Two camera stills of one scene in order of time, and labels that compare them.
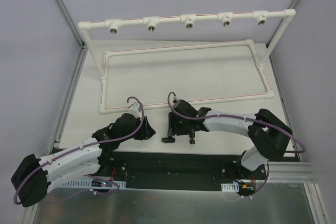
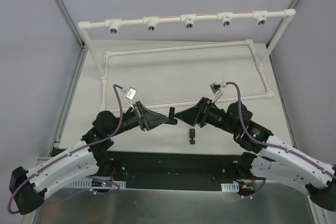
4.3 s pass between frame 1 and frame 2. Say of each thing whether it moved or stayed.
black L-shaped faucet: moved
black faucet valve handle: stayed
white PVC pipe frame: stayed
